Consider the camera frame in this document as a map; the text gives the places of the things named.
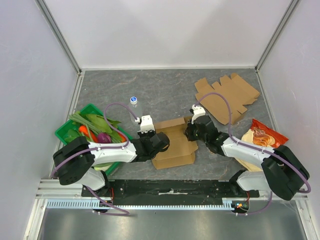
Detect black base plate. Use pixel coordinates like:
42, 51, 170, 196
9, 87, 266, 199
95, 179, 260, 206

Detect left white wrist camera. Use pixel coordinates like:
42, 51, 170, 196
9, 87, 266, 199
135, 115, 155, 134

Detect purple cable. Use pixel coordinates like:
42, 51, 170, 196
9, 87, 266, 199
51, 102, 140, 216
194, 92, 312, 217

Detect orange carrot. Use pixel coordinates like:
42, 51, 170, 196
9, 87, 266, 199
78, 125, 98, 143

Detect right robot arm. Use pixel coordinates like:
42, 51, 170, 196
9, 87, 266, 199
185, 115, 311, 201

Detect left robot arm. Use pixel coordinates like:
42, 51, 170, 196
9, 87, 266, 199
51, 131, 170, 197

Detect brown cardboard box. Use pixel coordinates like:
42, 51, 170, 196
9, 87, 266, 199
152, 116, 198, 170

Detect clear plastic water bottle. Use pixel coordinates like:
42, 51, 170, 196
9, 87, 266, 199
128, 96, 143, 119

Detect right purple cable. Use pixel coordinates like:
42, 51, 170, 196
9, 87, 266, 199
194, 92, 312, 217

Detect green leafy vegetable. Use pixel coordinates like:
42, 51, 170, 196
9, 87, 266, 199
63, 113, 123, 173

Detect red snack bag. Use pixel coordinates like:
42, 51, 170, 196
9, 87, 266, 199
249, 119, 289, 148

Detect green plastic basket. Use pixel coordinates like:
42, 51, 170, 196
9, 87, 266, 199
54, 103, 138, 176

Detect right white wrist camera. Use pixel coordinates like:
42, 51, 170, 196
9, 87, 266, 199
190, 104, 206, 124

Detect beige cassava chips bag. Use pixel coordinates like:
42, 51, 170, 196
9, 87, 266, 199
235, 129, 262, 172

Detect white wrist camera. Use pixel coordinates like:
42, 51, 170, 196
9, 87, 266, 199
190, 104, 206, 124
135, 115, 155, 134

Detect green long beans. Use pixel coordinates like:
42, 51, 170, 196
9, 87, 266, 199
68, 111, 123, 171

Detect grey cable duct rail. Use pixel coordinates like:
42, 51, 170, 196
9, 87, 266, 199
46, 199, 245, 211

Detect purple onion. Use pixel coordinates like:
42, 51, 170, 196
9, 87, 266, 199
97, 132, 113, 144

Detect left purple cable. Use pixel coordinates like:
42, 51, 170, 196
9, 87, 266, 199
51, 102, 140, 216

